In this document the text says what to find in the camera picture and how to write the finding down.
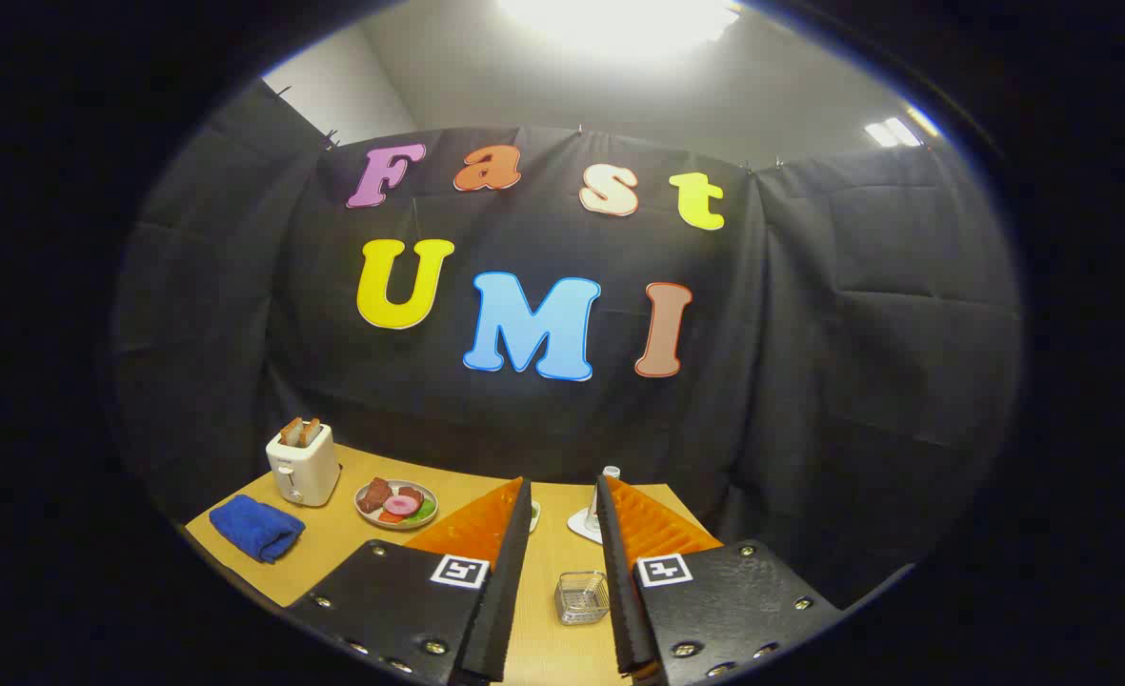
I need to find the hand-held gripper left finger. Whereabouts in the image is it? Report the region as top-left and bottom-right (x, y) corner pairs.
(284, 476), (534, 686)

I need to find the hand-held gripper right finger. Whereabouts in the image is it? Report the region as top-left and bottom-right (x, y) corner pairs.
(595, 474), (846, 685)

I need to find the white bottle with green label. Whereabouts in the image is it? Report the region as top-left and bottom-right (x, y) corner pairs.
(590, 466), (621, 535)

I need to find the grey oval food plate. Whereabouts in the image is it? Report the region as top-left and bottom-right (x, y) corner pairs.
(355, 479), (439, 530)

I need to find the white toaster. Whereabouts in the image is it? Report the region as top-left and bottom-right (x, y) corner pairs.
(266, 422), (342, 508)

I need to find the blue folded cloth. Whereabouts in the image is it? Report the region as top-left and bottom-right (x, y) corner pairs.
(209, 494), (307, 564)

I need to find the small ceiling light panel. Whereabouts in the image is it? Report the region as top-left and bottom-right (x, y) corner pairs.
(864, 116), (923, 148)

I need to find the large ceiling light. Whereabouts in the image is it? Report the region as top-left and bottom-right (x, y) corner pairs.
(495, 0), (744, 58)

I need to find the metal wire basket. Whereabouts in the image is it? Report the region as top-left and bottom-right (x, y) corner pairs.
(554, 571), (611, 626)

